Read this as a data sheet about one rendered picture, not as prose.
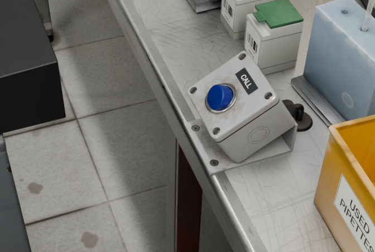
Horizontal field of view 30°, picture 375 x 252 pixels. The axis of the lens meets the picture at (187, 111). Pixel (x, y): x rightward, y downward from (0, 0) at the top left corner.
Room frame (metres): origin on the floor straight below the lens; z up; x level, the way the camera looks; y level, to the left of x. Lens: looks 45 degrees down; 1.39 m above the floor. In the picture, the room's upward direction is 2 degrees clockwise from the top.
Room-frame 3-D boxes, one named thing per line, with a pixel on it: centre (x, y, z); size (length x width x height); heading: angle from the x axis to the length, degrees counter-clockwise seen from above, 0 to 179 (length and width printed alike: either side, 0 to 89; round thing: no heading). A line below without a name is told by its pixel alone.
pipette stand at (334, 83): (0.52, -0.16, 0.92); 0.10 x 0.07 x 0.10; 29
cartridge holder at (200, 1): (0.71, -0.04, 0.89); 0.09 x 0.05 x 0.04; 115
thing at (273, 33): (0.59, -0.09, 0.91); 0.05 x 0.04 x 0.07; 112
